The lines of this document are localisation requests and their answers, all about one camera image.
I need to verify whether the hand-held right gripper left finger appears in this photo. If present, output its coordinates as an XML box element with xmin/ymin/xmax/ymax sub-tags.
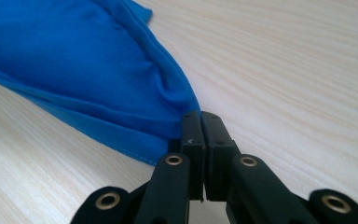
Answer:
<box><xmin>180</xmin><ymin>110</ymin><xmax>207</xmax><ymax>202</ymax></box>

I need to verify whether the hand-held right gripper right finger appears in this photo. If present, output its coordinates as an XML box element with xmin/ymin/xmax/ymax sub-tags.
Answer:
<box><xmin>200</xmin><ymin>111</ymin><xmax>241</xmax><ymax>203</ymax></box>

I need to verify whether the blue t-shirt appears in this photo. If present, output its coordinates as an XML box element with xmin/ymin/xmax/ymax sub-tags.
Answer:
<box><xmin>0</xmin><ymin>0</ymin><xmax>201</xmax><ymax>166</ymax></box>

